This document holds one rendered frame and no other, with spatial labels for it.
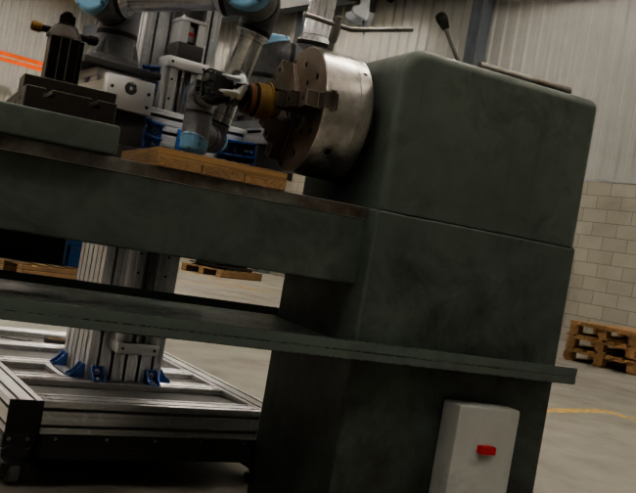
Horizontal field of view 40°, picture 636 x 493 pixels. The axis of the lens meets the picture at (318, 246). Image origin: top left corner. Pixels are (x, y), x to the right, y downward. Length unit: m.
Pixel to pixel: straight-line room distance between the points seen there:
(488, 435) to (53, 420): 1.14
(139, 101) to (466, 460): 1.27
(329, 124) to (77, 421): 1.07
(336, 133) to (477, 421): 0.76
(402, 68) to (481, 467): 0.97
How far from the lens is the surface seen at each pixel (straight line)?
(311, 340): 1.91
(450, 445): 2.17
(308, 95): 2.06
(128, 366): 2.87
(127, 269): 2.75
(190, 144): 2.34
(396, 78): 2.10
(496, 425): 2.21
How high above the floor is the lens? 0.75
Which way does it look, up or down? level
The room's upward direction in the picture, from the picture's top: 10 degrees clockwise
